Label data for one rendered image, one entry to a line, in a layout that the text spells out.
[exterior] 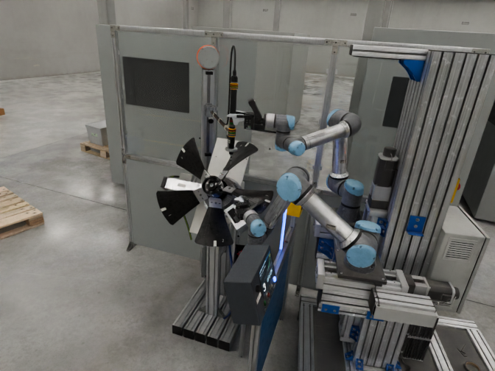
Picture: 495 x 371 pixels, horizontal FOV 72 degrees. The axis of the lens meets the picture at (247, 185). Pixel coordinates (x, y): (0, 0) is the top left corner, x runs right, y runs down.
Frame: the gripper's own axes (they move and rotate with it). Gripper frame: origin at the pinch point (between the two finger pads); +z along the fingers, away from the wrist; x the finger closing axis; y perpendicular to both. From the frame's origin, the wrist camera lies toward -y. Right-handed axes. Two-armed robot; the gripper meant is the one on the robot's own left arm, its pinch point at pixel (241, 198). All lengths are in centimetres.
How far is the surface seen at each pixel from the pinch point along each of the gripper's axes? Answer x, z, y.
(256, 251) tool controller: -8, -60, 13
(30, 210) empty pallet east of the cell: 86, 224, 178
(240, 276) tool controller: -9, -73, 23
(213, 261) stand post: 59, 26, 16
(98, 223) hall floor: 106, 201, 111
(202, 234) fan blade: 16.2, -2.9, 25.4
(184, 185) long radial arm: 3.2, 37.7, 27.3
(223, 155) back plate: -8, 50, -3
